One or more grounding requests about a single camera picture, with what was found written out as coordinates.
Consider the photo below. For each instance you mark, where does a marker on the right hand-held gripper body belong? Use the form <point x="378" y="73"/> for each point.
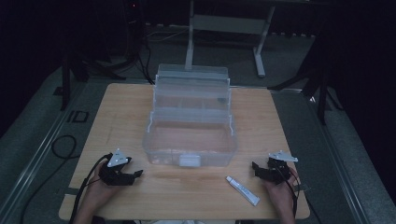
<point x="277" y="170"/>

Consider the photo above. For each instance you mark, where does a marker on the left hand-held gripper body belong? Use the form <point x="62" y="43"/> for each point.
<point x="115" y="177"/>

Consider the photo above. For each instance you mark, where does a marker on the person's left hand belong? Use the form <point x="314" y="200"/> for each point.
<point x="99" y="188"/>

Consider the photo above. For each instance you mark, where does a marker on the person's right hand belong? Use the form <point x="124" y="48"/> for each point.
<point x="281" y="189"/>

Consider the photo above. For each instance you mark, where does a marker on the white tube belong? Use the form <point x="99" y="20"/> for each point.
<point x="243" y="190"/>

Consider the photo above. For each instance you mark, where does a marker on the clear plastic storage box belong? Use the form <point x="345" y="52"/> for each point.
<point x="190" y="121"/>

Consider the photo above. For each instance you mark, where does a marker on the black metal stand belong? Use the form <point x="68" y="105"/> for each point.
<point x="320" y="90"/>
<point x="77" y="68"/>

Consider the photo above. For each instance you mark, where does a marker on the dark equipment tower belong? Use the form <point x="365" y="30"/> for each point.
<point x="133" y="25"/>

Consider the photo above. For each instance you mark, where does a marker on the white metal desk frame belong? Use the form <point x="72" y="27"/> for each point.
<point x="224" y="25"/>

